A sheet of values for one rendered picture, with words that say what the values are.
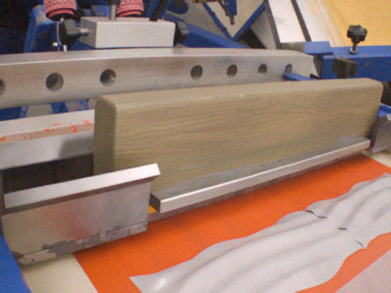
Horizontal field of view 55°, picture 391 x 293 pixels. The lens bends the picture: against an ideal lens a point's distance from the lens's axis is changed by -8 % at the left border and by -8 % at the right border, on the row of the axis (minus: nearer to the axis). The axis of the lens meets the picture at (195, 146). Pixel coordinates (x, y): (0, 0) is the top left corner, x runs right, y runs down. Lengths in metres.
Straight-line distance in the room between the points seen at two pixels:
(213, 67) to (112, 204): 0.37
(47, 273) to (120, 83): 0.29
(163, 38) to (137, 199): 0.36
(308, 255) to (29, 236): 0.20
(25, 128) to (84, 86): 0.11
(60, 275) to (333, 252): 0.20
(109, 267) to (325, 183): 0.26
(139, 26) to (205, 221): 0.31
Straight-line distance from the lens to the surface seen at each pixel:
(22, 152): 0.27
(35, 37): 0.73
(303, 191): 0.41
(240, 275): 0.27
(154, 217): 0.31
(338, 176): 0.47
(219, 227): 0.33
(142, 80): 0.52
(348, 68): 0.63
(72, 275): 0.27
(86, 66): 0.47
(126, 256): 0.29
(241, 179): 0.32
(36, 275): 0.27
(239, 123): 0.31
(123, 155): 0.26
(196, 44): 1.10
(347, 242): 0.34
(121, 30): 0.55
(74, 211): 0.24
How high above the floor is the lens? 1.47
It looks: 44 degrees down
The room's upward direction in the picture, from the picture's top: 37 degrees clockwise
